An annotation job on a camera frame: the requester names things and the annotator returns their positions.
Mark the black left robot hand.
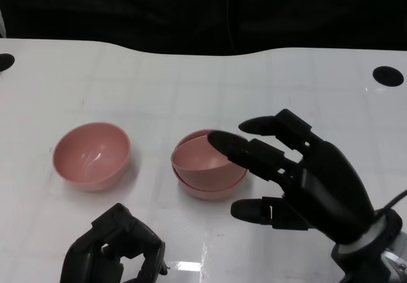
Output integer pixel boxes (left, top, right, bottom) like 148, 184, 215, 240
59, 203, 169, 283

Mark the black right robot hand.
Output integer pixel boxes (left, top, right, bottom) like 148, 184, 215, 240
206, 108, 376, 244

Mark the pink plastic bowl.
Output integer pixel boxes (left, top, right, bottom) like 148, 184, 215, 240
171, 130, 247, 191
52, 121, 132, 192
172, 128, 249, 201

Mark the black backdrop cloth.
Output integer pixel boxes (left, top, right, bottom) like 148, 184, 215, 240
0, 0, 407, 57

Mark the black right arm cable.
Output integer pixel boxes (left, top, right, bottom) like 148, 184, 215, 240
380, 190, 407, 212

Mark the black round cable grommet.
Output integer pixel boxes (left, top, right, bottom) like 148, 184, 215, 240
372, 66, 404, 88
0, 53, 16, 72

